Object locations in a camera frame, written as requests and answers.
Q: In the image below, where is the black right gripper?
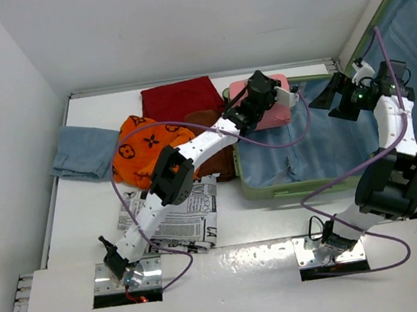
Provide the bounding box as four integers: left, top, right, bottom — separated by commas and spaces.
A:
306, 69, 373, 127

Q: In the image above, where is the brown towel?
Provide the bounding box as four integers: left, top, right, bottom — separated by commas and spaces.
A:
184, 109, 236, 182

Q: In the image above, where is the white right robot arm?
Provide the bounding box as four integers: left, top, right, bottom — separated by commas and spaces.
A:
311, 60, 417, 256

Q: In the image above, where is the green hard-shell suitcase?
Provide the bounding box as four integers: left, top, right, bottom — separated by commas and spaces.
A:
235, 0, 417, 200

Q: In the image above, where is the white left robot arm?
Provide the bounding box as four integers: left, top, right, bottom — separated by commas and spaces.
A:
99, 70, 283, 286

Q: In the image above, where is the light blue denim garment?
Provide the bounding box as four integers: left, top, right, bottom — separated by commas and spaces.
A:
50, 126, 120, 182

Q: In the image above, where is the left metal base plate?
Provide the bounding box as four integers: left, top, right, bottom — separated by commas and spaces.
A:
93, 255, 162, 296

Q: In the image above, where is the metal base plate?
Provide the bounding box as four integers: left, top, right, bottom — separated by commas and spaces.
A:
93, 255, 162, 296
292, 237, 367, 270

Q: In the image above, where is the dark red cloth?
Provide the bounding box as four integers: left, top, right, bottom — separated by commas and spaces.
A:
141, 76, 225, 122

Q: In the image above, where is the orange patterned cloth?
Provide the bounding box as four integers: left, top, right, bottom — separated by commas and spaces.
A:
113, 124, 196, 189

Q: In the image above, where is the newspaper print cloth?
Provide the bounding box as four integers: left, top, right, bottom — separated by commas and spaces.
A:
111, 173, 228, 265

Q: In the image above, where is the pink cosmetic case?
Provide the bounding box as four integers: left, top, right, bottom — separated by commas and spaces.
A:
224, 73, 291, 131

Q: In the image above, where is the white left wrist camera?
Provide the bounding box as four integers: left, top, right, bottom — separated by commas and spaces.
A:
275, 86, 300, 108

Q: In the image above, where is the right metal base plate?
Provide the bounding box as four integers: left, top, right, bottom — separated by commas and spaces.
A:
292, 237, 367, 270

